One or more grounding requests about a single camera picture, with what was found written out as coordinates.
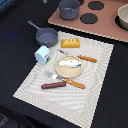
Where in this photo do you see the knife with wooden handle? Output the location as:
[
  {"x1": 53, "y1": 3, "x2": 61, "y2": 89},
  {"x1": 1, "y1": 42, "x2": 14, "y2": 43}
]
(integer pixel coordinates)
[{"x1": 58, "y1": 50, "x2": 97, "y2": 63}]

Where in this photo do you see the low grey pot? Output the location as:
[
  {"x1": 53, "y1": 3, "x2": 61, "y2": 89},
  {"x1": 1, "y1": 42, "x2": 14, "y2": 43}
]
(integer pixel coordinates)
[{"x1": 29, "y1": 21, "x2": 58, "y2": 48}]

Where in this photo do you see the light blue milk carton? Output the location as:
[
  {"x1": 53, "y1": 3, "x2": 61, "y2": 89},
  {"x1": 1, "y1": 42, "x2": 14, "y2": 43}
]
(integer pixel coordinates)
[{"x1": 34, "y1": 46, "x2": 51, "y2": 65}]

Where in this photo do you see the beige bowl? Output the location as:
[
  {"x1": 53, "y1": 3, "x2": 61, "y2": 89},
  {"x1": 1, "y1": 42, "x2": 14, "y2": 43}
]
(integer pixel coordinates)
[{"x1": 118, "y1": 4, "x2": 128, "y2": 30}]

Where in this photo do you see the fork with wooden handle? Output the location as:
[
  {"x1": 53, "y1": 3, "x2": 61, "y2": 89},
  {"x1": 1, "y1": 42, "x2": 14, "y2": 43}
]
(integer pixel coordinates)
[{"x1": 45, "y1": 71, "x2": 85, "y2": 89}]

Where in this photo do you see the brown toy sausage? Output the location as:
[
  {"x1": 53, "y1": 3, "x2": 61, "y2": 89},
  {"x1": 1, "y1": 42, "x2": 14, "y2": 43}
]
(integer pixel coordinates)
[{"x1": 41, "y1": 82, "x2": 66, "y2": 89}]

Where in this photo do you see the round beige plate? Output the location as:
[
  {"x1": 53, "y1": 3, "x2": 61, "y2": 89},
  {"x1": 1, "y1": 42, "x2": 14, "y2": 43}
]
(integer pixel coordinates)
[{"x1": 55, "y1": 55, "x2": 83, "y2": 78}]

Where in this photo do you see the tall grey pot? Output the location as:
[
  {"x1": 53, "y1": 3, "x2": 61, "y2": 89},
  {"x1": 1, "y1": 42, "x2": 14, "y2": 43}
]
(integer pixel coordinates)
[{"x1": 59, "y1": 0, "x2": 80, "y2": 20}]

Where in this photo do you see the white and blue toy fish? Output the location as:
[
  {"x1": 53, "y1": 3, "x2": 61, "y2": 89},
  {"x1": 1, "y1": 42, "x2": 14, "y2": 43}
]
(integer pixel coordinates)
[{"x1": 59, "y1": 60, "x2": 81, "y2": 68}]

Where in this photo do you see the yellow toy bread loaf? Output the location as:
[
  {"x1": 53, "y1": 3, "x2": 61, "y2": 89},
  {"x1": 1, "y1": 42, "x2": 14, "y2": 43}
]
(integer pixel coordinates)
[{"x1": 61, "y1": 38, "x2": 80, "y2": 48}]

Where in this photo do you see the woven beige placemat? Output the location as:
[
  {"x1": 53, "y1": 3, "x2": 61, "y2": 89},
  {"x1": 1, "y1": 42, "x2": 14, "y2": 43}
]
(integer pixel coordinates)
[{"x1": 14, "y1": 31, "x2": 113, "y2": 128}]

